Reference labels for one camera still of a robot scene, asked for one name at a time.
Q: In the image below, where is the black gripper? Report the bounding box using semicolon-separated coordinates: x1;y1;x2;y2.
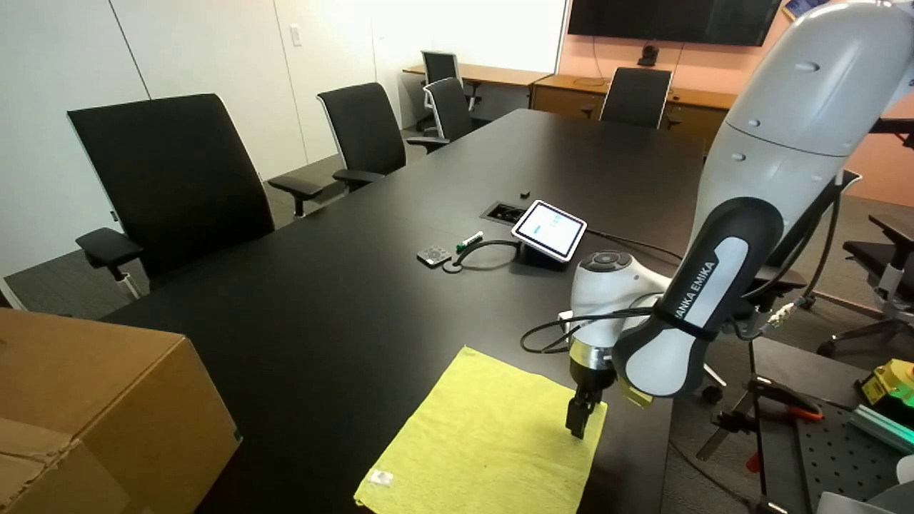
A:
563;336;622;442

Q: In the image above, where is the yellow towel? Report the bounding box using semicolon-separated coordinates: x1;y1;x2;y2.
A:
352;346;612;514

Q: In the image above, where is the black tripod stand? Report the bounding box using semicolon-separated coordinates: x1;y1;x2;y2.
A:
693;333;795;514

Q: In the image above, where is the white screen tablet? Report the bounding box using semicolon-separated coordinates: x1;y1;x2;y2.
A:
509;196;590;265

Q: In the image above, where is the small flat black device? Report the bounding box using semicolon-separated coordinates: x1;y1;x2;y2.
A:
413;246;458;270

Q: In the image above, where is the teal green bar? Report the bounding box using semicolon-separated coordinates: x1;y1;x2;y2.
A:
849;403;914;456

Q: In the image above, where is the yellow green box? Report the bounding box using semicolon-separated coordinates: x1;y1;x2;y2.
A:
859;358;914;410

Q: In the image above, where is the wooden sideboard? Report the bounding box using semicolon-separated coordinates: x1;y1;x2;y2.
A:
402;59;737;136

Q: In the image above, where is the large black office chair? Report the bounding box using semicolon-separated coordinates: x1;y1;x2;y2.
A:
66;92;280;290

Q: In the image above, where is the brown cardboard box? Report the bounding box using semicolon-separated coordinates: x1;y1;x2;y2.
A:
0;305;243;514

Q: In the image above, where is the black table cable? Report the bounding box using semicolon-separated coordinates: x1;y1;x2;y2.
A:
440;229;525;278

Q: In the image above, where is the orange handled tool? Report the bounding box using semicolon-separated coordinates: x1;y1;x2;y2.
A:
717;375;829;438

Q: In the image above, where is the black table cable hatch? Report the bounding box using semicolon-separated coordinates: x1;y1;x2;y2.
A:
485;199;529;226

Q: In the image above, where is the black wall television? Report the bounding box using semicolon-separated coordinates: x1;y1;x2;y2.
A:
566;0;785;49

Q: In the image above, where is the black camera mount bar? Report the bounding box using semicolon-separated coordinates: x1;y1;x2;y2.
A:
867;116;914;152

